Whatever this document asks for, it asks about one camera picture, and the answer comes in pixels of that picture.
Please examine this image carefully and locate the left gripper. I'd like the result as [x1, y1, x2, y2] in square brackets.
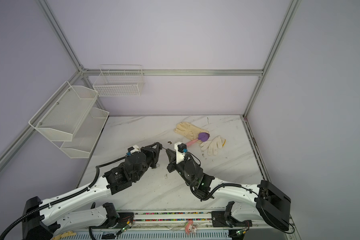
[134, 142, 160, 182]

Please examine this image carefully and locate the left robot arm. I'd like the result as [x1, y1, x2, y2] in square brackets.
[21, 143, 163, 240]

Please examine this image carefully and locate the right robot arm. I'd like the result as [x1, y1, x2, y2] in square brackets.
[166, 149, 292, 233]

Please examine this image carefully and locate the cream leather glove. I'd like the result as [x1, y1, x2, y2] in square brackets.
[174, 122, 209, 140]

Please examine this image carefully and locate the white knit glove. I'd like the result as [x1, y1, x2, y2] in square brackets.
[200, 136, 226, 156]

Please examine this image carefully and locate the pink toy figure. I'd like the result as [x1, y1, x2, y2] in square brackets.
[185, 220, 197, 235]

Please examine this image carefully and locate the white mesh two-tier shelf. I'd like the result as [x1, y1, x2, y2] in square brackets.
[29, 82, 109, 159]

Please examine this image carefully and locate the yellow toy figure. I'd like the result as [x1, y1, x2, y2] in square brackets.
[52, 231, 77, 240]

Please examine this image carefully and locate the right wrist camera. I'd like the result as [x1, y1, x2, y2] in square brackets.
[175, 142, 188, 164]

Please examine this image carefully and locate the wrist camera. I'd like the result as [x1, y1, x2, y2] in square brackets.
[126, 145, 141, 156]
[175, 142, 188, 164]

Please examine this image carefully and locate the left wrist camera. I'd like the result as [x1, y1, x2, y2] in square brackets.
[126, 145, 141, 156]

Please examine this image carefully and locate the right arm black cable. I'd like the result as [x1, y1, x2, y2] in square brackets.
[184, 151, 296, 235]

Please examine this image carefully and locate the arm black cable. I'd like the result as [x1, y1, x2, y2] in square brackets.
[184, 151, 296, 235]
[0, 155, 128, 240]

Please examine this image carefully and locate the aluminium front rail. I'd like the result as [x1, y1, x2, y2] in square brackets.
[52, 207, 302, 240]

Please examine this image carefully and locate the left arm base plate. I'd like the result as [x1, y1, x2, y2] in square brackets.
[109, 212, 135, 230]

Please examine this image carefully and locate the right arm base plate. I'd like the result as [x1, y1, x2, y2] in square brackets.
[211, 211, 253, 228]

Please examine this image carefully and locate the white wire basket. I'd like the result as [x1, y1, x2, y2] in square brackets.
[93, 65, 145, 97]

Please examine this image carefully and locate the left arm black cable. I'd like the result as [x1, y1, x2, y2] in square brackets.
[0, 155, 128, 240]

